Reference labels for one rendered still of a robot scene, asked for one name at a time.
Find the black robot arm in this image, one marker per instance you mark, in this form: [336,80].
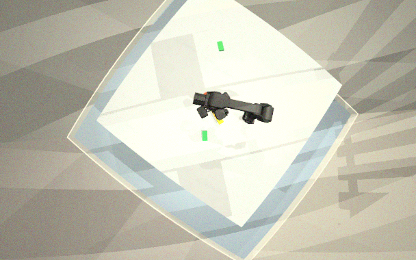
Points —
[218,104]

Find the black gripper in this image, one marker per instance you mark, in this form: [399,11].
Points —
[203,112]

